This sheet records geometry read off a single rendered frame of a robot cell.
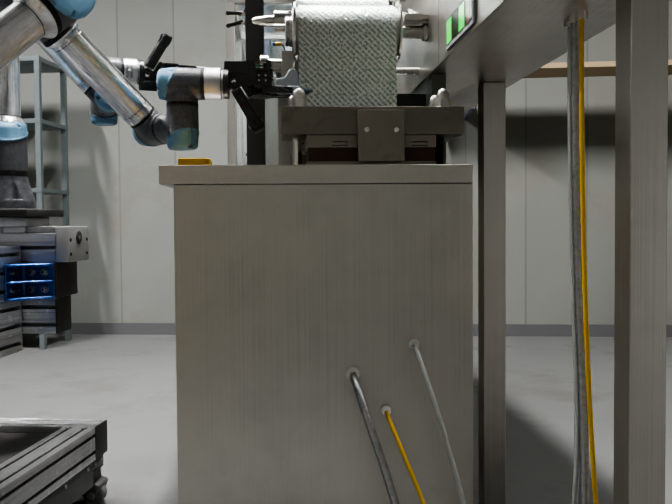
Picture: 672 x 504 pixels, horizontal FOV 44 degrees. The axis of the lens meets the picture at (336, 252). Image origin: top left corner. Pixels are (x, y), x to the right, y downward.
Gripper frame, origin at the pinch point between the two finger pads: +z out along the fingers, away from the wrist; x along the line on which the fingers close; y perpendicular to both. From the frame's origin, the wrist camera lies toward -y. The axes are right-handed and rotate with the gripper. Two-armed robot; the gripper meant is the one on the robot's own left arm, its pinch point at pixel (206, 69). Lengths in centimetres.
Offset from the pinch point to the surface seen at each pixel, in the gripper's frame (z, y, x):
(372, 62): 27, -1, 61
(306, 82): 12, 5, 57
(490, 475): 63, 104, 72
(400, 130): 25, 15, 85
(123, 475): -24, 125, 1
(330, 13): 18, -12, 56
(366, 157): 18, 21, 84
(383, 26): 30, -9, 61
